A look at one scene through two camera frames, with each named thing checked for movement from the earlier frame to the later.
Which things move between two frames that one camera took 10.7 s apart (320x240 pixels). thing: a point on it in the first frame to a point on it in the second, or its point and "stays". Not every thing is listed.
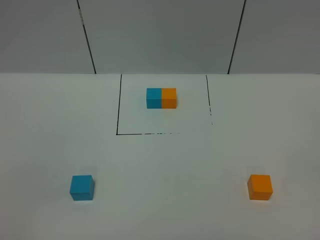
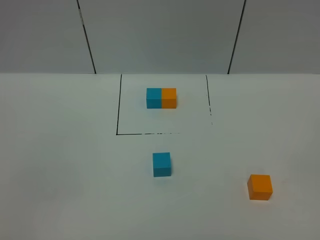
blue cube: [82, 187] to [161, 164]
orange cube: [260, 187] stays
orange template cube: [169, 98] stays
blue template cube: [153, 98] stays
